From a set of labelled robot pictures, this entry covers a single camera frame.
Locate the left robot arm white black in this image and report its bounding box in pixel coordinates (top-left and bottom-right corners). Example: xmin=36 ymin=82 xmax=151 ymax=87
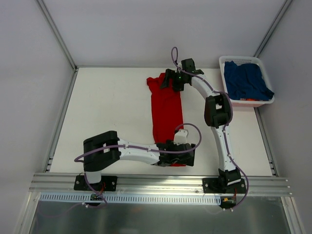
xmin=82 ymin=129 xmax=197 ymax=190

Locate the white slotted cable duct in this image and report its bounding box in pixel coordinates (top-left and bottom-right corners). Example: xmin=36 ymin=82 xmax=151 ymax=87
xmin=39 ymin=193 xmax=221 ymax=205

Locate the aluminium mounting rail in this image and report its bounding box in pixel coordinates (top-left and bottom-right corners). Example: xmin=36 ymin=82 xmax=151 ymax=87
xmin=29 ymin=173 xmax=293 ymax=197

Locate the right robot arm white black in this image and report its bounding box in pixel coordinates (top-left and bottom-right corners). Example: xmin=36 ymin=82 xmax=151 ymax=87
xmin=160 ymin=58 xmax=241 ymax=194

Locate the white plastic laundry basket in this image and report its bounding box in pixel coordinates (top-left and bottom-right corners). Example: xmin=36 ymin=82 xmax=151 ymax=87
xmin=219 ymin=56 xmax=274 ymax=107

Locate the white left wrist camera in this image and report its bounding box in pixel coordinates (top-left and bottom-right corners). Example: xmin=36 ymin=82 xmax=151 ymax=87
xmin=174 ymin=129 xmax=188 ymax=145

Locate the red t shirt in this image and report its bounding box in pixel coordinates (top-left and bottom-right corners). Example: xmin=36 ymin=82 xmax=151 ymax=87
xmin=146 ymin=72 xmax=187 ymax=168

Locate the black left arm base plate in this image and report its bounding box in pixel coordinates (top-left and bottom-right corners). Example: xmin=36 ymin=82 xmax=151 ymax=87
xmin=74 ymin=175 xmax=117 ymax=192

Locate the blue t shirt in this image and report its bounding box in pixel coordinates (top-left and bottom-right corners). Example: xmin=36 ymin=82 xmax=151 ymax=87
xmin=224 ymin=61 xmax=274 ymax=101

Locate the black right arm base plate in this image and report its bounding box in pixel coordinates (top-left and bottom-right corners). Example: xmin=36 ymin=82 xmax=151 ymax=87
xmin=202 ymin=178 xmax=247 ymax=194

